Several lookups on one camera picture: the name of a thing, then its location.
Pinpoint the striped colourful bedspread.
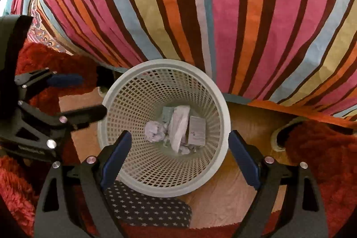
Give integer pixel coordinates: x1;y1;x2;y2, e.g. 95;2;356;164
8;0;357;127

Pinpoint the white mesh waste basket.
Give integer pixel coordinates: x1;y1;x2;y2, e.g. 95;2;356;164
98;59;231;197

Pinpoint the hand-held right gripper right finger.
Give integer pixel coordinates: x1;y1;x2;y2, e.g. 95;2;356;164
228;130;330;238

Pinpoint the red shaggy rug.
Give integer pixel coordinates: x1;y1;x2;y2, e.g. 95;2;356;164
0;40;357;238

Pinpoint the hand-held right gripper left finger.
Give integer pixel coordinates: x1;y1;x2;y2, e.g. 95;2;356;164
33;130;133;238

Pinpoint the grey cardboard box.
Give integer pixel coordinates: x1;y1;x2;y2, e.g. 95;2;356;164
186;115;207;147

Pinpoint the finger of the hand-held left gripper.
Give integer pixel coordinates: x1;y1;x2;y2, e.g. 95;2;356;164
0;101;108;163
14;68;84;88

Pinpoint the dark star-patterned cloth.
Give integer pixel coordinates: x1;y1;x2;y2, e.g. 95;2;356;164
107;181;193;227

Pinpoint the beige slipper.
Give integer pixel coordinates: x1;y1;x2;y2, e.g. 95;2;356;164
271;117;307;152

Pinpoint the crumpled white paper ball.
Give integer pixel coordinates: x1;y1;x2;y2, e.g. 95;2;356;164
144;120;168;143

